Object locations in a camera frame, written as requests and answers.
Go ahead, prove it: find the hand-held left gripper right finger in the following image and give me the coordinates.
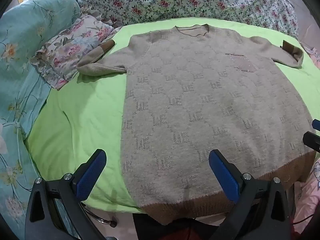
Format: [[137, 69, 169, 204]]
[[209, 149, 292, 240]]

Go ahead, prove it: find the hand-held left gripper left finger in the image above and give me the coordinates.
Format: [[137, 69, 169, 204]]
[[25, 149, 108, 240]]

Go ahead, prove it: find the beige patterned knit sweater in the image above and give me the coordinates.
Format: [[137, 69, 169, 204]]
[[76, 24, 317, 225]]

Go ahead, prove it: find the pink printed cloth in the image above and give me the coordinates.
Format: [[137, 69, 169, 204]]
[[293, 155, 320, 233]]

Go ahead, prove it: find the light green bed sheet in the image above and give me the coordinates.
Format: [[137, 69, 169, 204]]
[[26, 17, 320, 208]]

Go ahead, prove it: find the person's dark clothing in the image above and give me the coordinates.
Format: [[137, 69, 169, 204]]
[[132, 211, 227, 240]]

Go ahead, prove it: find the pink floral ruffled pillow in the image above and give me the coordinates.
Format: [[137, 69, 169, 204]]
[[31, 14, 123, 91]]

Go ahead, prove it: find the teal floral quilt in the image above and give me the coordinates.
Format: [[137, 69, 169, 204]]
[[0, 0, 84, 232]]

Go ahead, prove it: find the white red floral quilt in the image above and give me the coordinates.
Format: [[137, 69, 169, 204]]
[[75, 0, 300, 40]]

